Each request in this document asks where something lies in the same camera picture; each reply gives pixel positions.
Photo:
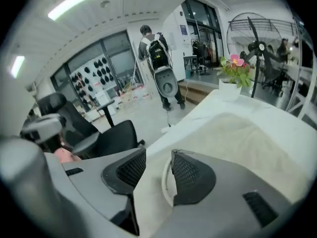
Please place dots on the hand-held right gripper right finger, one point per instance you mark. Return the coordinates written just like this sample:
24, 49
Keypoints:
235, 187

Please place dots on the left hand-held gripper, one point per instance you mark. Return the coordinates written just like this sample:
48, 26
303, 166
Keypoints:
42, 128

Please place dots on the wooden step platform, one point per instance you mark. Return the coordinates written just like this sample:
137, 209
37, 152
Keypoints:
198, 90

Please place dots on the pink flower potted plant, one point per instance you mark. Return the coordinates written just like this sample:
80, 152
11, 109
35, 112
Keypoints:
236, 73

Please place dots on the wall display of black bags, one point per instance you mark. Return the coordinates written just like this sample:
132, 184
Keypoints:
99, 71

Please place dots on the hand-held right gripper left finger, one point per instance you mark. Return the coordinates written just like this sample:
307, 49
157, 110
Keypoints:
89, 177

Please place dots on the pink cloth bag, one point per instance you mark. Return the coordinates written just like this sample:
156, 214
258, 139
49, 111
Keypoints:
65, 155

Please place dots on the beige towel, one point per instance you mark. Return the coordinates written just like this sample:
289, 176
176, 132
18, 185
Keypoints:
235, 137

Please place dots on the black standing fan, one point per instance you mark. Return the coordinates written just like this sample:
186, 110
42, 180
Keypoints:
257, 48

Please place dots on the white metal shelving unit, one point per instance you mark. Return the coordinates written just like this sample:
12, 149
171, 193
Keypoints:
305, 103

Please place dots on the black office chair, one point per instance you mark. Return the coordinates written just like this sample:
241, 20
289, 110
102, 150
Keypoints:
116, 137

